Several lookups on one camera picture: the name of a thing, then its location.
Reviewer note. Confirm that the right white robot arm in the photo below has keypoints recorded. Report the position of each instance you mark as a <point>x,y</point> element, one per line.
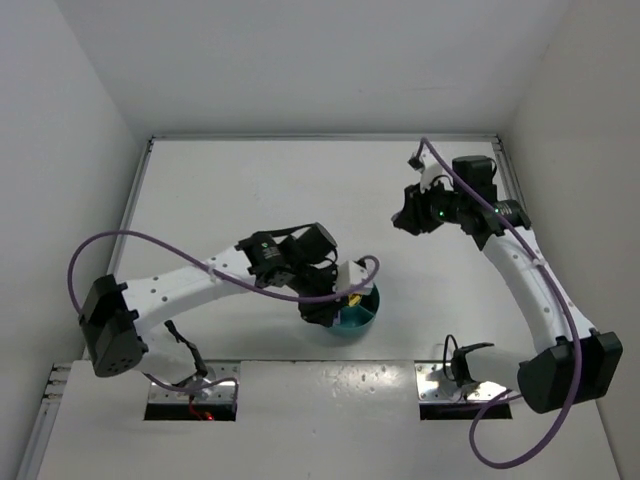
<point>566,341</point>

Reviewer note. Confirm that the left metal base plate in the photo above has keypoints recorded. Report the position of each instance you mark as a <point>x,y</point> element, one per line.
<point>219,386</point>

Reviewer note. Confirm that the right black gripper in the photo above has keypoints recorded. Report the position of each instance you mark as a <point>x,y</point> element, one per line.
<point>413,209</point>

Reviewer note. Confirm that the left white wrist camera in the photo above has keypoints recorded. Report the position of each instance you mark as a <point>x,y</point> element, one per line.
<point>353,279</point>

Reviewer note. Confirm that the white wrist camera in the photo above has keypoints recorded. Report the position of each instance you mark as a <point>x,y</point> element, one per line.
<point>353,279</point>
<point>429,170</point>

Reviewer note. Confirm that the long yellow lego plate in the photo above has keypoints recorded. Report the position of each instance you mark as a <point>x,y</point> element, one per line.
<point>354,300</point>

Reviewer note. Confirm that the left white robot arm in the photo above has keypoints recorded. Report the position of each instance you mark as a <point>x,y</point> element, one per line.
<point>130,325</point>

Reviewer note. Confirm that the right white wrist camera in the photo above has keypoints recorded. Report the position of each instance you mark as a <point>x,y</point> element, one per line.
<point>429,170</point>

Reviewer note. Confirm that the metal base plate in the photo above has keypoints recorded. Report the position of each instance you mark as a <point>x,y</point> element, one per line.
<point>219,386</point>
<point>433,388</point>

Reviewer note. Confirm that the teal divided round container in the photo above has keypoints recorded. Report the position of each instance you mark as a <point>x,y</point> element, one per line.
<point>357,320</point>

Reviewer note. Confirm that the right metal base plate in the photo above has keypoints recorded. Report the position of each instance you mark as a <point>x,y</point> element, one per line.
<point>433,388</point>

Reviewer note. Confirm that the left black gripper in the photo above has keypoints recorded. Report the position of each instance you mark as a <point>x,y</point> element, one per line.
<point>316,304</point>

